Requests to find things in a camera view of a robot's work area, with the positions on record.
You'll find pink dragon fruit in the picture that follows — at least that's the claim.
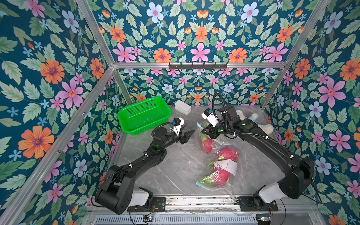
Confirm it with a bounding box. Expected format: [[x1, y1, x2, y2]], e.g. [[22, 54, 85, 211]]
[[208, 147, 239, 167], [197, 168, 231, 188], [200, 133, 213, 154]]

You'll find green plastic basket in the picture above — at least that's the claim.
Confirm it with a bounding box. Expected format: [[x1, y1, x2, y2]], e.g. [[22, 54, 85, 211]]
[[117, 97, 172, 136]]

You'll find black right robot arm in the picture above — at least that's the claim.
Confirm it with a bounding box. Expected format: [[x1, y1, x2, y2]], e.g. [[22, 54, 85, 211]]
[[202, 106, 315, 206]]

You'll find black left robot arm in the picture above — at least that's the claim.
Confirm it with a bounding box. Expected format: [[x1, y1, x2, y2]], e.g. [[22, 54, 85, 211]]
[[94, 127, 195, 215]]

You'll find white rectangular box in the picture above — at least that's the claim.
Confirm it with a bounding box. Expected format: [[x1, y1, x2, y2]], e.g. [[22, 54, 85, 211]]
[[174, 100, 192, 115]]

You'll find white teddy bear blue shirt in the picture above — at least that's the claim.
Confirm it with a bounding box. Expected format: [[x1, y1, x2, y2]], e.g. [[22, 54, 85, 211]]
[[236, 109, 274, 135]]

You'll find white perforated vent strip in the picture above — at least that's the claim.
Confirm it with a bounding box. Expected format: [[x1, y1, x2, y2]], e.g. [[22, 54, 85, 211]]
[[94, 214, 258, 225]]

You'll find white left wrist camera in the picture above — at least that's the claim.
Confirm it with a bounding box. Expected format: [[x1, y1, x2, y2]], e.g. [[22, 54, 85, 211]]
[[172, 117, 185, 136]]

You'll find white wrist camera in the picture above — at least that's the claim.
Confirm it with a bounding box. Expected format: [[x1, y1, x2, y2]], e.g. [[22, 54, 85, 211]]
[[172, 117, 185, 136], [202, 108, 219, 127]]

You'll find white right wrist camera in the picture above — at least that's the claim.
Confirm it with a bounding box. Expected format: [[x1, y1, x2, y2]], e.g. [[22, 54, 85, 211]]
[[202, 108, 219, 127]]

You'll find black hook rail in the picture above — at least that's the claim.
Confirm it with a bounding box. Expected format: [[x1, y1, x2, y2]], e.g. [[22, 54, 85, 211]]
[[168, 62, 228, 70]]

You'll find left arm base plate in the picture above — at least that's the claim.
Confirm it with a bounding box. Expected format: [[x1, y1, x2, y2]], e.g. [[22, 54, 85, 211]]
[[127, 196, 167, 213]]

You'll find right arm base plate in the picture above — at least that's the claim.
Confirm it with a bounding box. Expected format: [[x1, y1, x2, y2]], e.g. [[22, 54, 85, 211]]
[[237, 196, 278, 212]]

